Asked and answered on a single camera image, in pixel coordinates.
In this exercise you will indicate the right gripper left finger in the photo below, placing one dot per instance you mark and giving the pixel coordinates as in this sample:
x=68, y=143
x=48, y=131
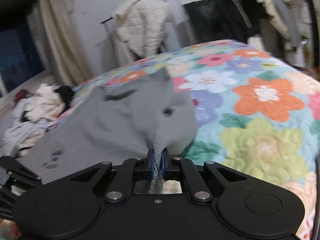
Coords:
x=131, y=177

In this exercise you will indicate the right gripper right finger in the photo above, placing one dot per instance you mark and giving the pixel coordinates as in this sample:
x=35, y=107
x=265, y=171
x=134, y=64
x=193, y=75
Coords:
x=188, y=175

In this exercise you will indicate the grey waffle knit garment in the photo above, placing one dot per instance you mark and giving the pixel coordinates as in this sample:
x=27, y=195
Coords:
x=117, y=123

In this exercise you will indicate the pile of white clothes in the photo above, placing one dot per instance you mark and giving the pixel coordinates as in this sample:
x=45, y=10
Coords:
x=33, y=116

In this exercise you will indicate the floral quilted bedspread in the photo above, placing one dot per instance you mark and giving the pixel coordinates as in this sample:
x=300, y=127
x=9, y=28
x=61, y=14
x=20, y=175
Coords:
x=255, y=114

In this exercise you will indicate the dark night window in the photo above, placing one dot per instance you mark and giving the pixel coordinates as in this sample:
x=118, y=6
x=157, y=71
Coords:
x=20, y=60

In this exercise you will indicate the beige curtain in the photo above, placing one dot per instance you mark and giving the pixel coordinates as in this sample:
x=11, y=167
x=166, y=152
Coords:
x=68, y=54

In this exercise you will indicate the cream quilted hanging jacket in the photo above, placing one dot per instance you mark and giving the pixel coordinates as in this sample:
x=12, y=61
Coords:
x=140, y=24

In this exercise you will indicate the black hanging bag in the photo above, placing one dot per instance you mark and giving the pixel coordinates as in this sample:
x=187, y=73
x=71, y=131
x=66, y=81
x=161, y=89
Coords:
x=213, y=20

